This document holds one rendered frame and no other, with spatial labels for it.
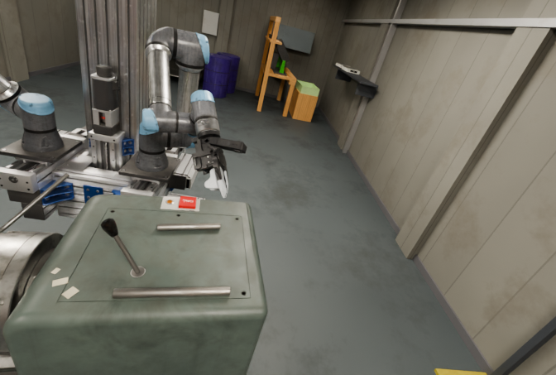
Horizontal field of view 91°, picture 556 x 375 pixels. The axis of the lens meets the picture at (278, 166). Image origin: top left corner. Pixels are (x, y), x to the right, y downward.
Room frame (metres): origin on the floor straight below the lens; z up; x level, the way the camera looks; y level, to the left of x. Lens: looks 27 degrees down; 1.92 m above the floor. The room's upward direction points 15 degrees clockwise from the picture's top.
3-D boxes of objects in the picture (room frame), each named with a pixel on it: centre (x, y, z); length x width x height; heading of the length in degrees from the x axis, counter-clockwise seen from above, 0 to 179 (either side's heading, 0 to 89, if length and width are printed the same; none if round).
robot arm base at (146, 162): (1.16, 0.61, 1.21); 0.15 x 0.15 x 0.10
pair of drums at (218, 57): (7.12, 2.02, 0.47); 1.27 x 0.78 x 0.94; 10
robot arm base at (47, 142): (1.07, 1.10, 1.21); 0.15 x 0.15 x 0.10
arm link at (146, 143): (1.16, 0.61, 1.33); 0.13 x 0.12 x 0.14; 121
